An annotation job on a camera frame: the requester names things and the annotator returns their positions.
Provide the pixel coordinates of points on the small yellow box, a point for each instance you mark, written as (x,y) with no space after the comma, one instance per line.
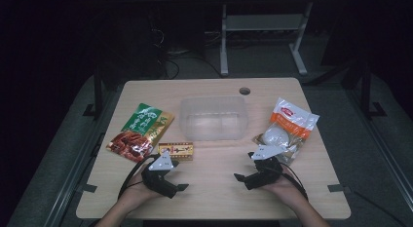
(180,149)

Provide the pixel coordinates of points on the white and orange snack packet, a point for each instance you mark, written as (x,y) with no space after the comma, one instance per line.
(292,120)

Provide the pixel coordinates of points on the metal floor rail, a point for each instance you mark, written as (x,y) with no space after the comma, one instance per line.
(71,175)
(386,158)

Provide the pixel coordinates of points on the clear plastic container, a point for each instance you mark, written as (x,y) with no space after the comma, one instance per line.
(212,120)

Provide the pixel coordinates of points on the white metal stand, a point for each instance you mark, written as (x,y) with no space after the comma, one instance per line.
(263,22)

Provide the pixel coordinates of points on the person's left hand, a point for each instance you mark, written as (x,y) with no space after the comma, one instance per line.
(136,191)

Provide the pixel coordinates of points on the grey table bracket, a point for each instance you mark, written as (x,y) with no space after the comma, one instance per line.
(337,188)
(88,188)

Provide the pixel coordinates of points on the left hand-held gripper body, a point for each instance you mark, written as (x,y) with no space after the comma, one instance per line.
(156,180)

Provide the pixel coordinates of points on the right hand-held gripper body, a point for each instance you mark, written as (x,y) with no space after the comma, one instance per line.
(266,173)

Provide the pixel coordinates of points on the green snack packet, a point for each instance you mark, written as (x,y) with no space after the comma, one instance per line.
(142,123)

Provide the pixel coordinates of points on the black stand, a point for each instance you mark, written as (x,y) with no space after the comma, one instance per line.
(98,90)
(367,90)

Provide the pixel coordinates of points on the person's right hand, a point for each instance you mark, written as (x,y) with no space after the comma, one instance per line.
(289,188)

